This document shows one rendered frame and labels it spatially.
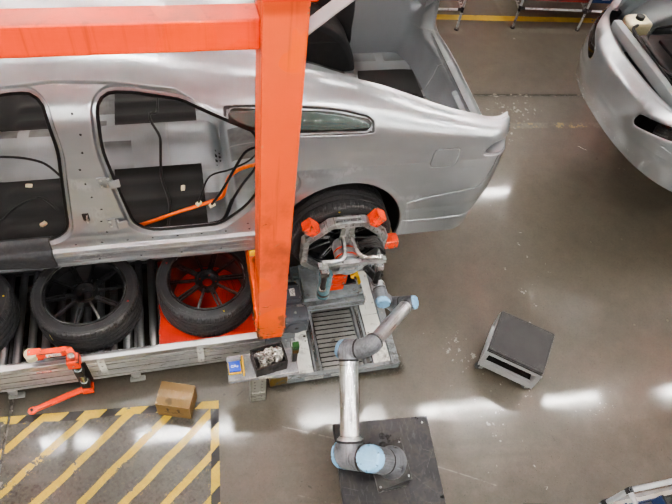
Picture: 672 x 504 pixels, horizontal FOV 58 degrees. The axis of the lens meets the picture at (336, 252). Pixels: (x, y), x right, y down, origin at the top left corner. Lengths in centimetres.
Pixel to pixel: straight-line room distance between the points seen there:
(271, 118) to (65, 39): 75
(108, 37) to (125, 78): 99
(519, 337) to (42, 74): 329
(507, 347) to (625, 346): 116
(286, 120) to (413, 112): 117
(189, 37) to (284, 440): 274
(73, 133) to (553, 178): 426
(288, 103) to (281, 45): 26
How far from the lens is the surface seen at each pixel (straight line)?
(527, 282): 518
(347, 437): 364
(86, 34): 222
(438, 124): 352
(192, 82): 319
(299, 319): 408
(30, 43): 226
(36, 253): 392
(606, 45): 547
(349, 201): 368
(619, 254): 575
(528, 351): 442
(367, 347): 355
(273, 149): 254
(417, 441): 396
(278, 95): 235
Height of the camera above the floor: 395
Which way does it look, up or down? 54 degrees down
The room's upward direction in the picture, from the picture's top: 10 degrees clockwise
